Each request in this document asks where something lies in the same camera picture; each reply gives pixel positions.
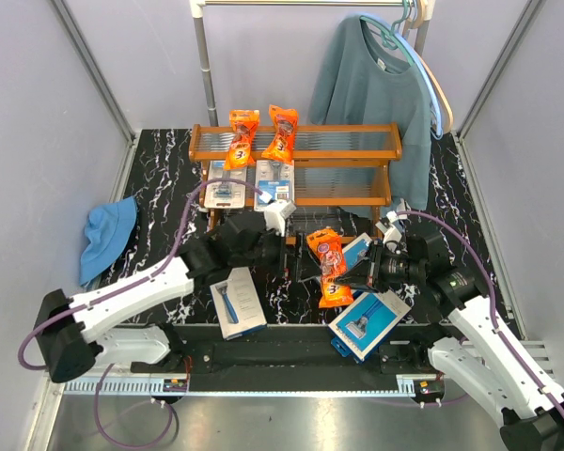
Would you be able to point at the orange BIC razor bag front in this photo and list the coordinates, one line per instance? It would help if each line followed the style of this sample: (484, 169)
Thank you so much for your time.
(244, 124)

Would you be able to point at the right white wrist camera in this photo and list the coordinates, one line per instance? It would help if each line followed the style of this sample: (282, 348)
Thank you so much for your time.
(388, 226)

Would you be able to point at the wooden clothes hanger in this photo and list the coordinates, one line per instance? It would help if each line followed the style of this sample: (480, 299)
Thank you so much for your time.
(419, 20)

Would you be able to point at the Gillette razor pack on shelf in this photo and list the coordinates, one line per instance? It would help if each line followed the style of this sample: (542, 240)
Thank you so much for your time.
(225, 195)

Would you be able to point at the orange bic razor bag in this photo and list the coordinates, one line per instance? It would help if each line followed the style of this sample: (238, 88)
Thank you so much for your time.
(325, 245)
(244, 124)
(285, 128)

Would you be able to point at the light blue clothes hanger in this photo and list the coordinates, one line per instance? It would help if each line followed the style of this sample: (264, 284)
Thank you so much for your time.
(392, 40)

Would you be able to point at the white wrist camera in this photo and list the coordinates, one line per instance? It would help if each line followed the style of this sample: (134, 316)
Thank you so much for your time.
(388, 226)
(276, 216)

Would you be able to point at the teal t-shirt on hanger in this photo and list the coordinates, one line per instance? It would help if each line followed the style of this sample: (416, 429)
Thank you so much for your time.
(360, 82)

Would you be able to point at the orange wooden three-tier shelf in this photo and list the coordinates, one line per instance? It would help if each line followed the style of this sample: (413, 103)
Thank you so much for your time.
(335, 166)

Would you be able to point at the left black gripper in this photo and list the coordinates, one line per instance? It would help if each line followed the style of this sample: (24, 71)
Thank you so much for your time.
(282, 257)

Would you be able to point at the white Harry's razor box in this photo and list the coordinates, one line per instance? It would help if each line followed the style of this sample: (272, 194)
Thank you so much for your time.
(238, 308)

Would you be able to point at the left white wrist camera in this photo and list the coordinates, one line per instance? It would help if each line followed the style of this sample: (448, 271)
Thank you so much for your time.
(276, 216)

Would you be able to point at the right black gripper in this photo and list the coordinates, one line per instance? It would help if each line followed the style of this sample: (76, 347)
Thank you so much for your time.
(358, 276)

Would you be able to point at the blue razor box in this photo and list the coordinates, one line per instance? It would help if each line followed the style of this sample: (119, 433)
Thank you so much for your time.
(362, 327)
(355, 250)

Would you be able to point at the Gillette razor blister pack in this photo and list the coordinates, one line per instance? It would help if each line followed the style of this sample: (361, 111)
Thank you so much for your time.
(276, 180)

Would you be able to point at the metal clothes rack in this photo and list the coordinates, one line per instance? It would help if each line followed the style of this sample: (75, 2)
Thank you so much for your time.
(197, 12)

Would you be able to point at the blue cloth hat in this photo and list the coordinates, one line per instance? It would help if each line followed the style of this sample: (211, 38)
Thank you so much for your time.
(108, 229)

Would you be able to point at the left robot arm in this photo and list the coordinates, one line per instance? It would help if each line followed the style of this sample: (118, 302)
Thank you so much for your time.
(69, 330)

